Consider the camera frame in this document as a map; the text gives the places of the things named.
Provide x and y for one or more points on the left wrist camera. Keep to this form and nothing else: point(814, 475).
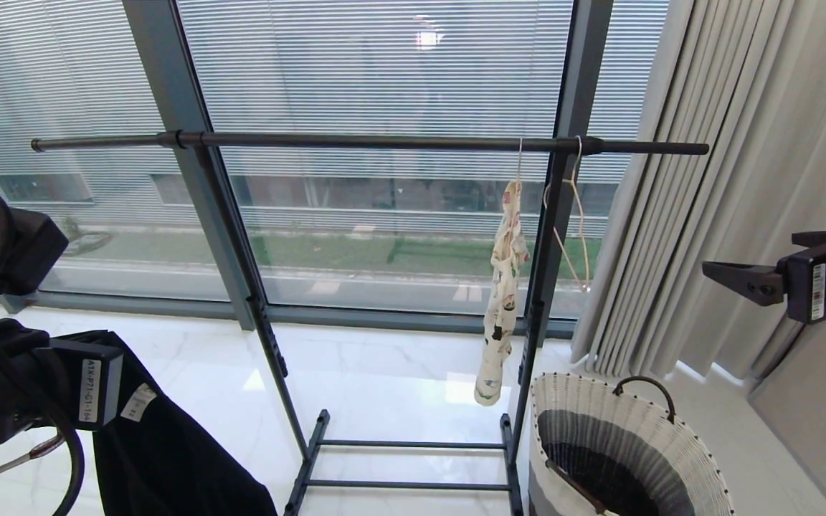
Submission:
point(19, 251)

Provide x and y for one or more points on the black garment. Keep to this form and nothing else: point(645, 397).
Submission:
point(169, 459)

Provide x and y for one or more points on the pink clothes hanger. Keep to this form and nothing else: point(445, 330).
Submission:
point(520, 161)
point(579, 215)

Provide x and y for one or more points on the beige curtain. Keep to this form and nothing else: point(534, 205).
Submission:
point(728, 179)

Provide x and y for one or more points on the white laundry basket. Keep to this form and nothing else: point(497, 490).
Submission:
point(671, 430)

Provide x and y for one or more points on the window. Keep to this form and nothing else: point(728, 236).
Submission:
point(384, 72)

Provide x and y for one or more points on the black clothes rack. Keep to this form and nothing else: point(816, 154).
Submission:
point(312, 141)

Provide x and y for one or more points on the cream printed garment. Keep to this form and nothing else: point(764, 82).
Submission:
point(502, 301)

